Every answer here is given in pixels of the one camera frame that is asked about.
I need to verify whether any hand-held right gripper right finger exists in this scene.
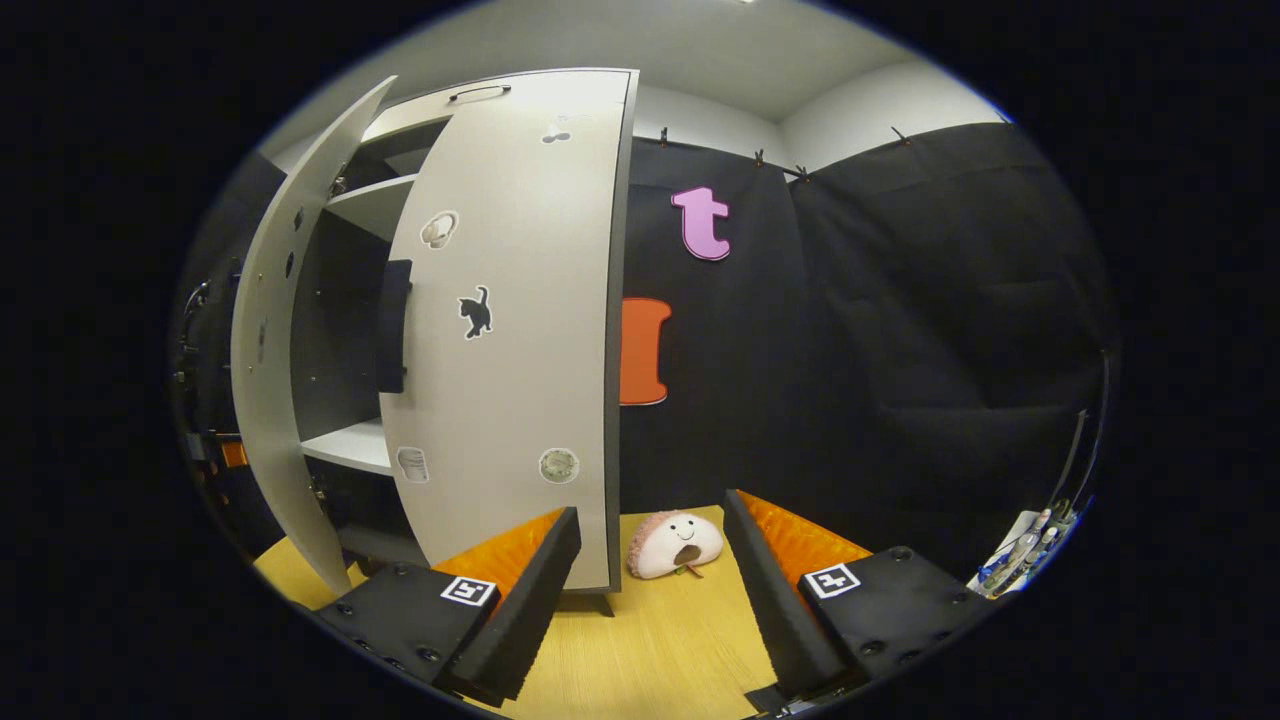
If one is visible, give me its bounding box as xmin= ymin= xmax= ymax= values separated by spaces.
xmin=722 ymin=488 xmax=996 ymax=701

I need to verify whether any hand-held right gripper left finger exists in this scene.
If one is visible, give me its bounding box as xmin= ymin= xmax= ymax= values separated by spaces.
xmin=315 ymin=505 xmax=583 ymax=706

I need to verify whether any white cabinet door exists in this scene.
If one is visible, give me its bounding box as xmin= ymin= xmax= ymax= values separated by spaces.
xmin=378 ymin=100 xmax=626 ymax=593
xmin=230 ymin=75 xmax=399 ymax=598

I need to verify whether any white cabinet body with shelves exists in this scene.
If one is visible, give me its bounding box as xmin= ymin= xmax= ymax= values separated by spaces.
xmin=290 ymin=68 xmax=641 ymax=616

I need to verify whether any pink smiling plush toy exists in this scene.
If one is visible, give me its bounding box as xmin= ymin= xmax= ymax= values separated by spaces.
xmin=627 ymin=510 xmax=725 ymax=581

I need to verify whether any black backdrop cloth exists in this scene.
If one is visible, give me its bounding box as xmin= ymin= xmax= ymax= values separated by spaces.
xmin=175 ymin=120 xmax=1119 ymax=591

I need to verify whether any black cabinet door handle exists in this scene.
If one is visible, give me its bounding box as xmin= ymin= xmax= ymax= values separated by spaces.
xmin=375 ymin=258 xmax=414 ymax=394

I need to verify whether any bundle of white blue cables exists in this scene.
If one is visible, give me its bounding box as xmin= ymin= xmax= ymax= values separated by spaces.
xmin=965 ymin=505 xmax=1081 ymax=599

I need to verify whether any thin grey cable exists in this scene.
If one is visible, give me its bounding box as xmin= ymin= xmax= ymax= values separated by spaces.
xmin=1055 ymin=350 xmax=1113 ymax=521

